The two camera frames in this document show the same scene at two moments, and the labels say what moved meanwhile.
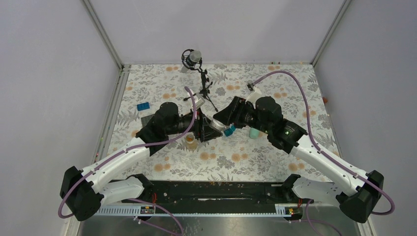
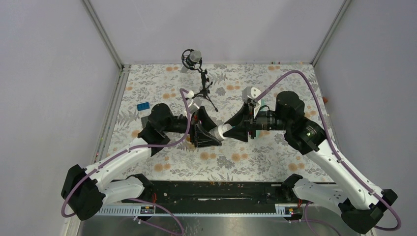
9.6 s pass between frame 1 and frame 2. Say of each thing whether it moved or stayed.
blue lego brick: stayed
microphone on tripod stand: stayed
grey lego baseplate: stayed
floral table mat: stayed
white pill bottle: moved
